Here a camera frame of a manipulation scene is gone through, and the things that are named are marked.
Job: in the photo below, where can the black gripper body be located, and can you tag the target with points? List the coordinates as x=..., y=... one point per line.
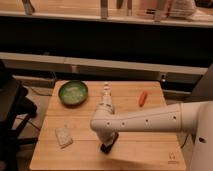
x=106, y=148

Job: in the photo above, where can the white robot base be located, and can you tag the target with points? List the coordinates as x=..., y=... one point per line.
x=197, y=118

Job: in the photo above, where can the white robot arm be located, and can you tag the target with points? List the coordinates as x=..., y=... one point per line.
x=107, y=126

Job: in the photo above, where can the small white bottle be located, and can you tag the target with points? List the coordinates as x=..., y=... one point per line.
x=107, y=95

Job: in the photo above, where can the green bowl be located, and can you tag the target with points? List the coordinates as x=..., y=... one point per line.
x=73, y=93

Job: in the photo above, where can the orange carrot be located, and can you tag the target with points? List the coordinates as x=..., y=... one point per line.
x=142, y=98

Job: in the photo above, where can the black office chair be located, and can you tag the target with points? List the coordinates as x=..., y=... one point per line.
x=15, y=111

